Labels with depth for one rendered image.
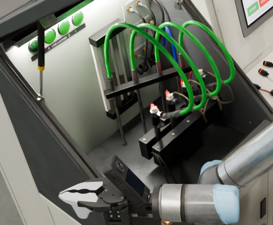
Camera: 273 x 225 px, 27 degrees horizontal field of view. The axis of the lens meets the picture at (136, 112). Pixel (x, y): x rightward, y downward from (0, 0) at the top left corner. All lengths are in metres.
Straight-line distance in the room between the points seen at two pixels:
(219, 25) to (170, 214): 1.05
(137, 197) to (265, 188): 1.14
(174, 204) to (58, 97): 0.92
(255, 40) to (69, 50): 0.73
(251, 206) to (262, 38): 0.64
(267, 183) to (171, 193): 1.12
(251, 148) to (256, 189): 0.96
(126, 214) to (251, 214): 1.12
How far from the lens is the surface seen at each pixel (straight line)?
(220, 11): 2.02
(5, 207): 3.24
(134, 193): 1.10
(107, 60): 1.89
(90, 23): 1.91
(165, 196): 1.10
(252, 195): 2.12
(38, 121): 1.69
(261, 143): 1.16
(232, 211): 1.09
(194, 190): 1.10
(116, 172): 1.08
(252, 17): 2.15
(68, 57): 1.89
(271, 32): 2.27
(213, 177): 1.24
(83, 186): 1.17
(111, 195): 1.13
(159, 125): 1.87
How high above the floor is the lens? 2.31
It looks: 40 degrees down
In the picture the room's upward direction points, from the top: 11 degrees counter-clockwise
